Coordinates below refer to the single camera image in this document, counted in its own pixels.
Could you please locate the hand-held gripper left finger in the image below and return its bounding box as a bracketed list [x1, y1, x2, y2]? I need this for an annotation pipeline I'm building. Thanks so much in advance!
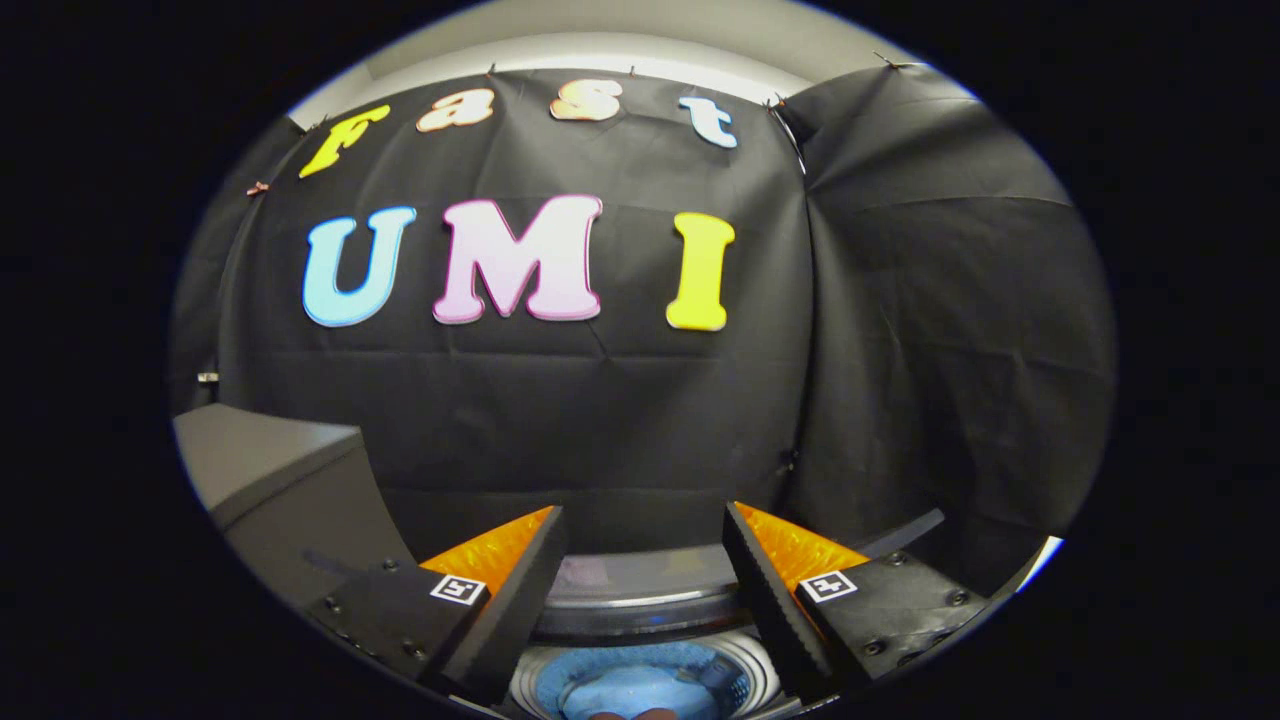
[305, 505, 569, 707]

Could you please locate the black backdrop cloth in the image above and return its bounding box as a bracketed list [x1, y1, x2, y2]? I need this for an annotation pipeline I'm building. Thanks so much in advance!
[170, 60, 1117, 591]

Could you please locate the light blue shirt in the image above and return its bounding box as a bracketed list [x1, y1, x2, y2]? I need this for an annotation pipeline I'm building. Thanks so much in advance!
[558, 664, 723, 720]

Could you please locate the dark washing machine lid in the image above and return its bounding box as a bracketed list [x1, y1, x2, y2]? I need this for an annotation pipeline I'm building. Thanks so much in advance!
[300, 508, 947, 643]

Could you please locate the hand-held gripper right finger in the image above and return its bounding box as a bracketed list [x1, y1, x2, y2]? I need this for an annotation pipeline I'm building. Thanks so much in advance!
[722, 500, 994, 703]

